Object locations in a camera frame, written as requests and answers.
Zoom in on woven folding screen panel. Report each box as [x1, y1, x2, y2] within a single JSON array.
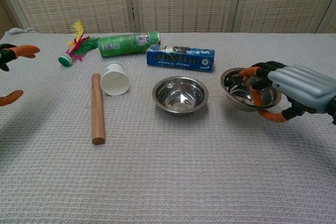
[[0, 0, 25, 40], [1, 0, 133, 35], [129, 0, 244, 34], [232, 0, 336, 34], [316, 0, 336, 34]]

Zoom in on white paper cup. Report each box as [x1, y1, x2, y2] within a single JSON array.
[[100, 61, 130, 96]]

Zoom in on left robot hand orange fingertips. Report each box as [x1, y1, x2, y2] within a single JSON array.
[[0, 43, 41, 107]]

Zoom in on colourful feather shuttlecock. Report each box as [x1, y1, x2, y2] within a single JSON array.
[[58, 20, 99, 67]]

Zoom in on grey waffle tablecloth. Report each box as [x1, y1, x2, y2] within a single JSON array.
[[0, 27, 336, 224]]

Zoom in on wooden rolling pin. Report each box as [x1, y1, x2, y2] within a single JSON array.
[[91, 73, 106, 145]]

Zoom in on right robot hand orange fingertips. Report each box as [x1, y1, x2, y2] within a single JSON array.
[[238, 60, 336, 126]]

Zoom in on green cylindrical can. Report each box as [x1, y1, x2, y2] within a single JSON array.
[[97, 31, 161, 58]]

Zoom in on blue cardboard box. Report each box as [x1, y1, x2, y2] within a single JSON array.
[[146, 44, 215, 72]]

